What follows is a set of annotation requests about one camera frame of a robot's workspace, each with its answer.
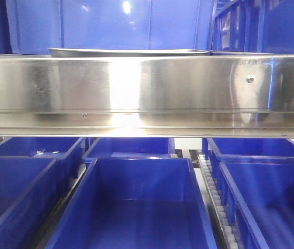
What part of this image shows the silver metal tray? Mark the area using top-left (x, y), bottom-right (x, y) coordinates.
top-left (49, 48), bottom-right (209, 58)

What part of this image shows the blue bin upper right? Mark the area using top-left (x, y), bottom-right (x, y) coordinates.
top-left (210, 0), bottom-right (294, 54)

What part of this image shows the blue bin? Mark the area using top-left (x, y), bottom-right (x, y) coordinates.
top-left (6, 1), bottom-right (214, 54)
top-left (210, 0), bottom-right (294, 54)

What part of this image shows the blue bin upper centre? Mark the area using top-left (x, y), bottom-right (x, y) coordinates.
top-left (6, 1), bottom-right (214, 54)

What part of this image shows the stainless steel shelf rail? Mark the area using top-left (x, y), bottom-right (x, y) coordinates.
top-left (0, 54), bottom-right (294, 137)

